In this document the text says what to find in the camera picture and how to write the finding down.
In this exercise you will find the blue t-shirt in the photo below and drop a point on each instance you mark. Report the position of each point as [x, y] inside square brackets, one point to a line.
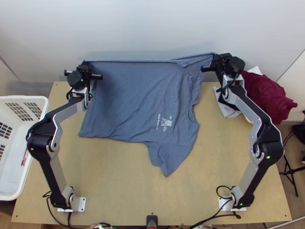
[143, 95]

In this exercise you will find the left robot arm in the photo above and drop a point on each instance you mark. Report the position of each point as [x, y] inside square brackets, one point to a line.
[51, 171]

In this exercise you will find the white garment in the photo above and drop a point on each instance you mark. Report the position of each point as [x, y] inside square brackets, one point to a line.
[226, 111]
[255, 71]

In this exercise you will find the black tripod stand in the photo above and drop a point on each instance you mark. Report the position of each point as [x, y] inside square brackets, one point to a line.
[291, 171]

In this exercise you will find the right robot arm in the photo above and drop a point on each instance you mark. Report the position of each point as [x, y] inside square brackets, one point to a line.
[247, 176]

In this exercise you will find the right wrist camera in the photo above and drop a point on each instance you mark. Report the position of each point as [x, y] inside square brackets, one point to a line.
[225, 57]

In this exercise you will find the maroon garment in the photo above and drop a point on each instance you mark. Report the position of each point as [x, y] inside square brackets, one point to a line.
[266, 95]

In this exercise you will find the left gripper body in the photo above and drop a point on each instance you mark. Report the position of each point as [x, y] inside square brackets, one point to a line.
[85, 70]

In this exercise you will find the white laundry basket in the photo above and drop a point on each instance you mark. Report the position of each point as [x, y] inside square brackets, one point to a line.
[14, 152]

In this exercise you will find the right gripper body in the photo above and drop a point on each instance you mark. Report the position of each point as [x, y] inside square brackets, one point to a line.
[218, 67]

